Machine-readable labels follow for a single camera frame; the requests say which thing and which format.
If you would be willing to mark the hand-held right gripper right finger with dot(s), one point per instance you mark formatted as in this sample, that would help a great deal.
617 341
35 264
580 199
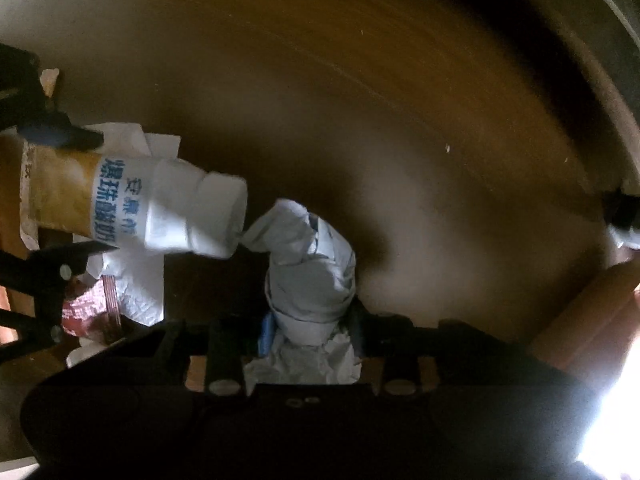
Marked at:
357 330

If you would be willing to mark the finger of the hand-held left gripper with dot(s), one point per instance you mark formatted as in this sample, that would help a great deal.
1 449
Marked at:
45 270
50 127

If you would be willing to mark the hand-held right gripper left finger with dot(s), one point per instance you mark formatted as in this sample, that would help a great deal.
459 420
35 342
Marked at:
266 332

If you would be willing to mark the grey white wrapper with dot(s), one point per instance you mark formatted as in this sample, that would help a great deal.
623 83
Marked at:
305 280

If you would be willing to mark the yellow white drink bottle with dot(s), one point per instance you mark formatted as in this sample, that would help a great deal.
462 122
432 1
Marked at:
165 200

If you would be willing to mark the crumpled white printed wrapper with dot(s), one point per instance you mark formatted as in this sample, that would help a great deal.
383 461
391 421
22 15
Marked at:
300 365

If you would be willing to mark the small dark red wrapper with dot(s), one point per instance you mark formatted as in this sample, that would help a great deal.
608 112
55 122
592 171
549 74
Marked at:
80 317

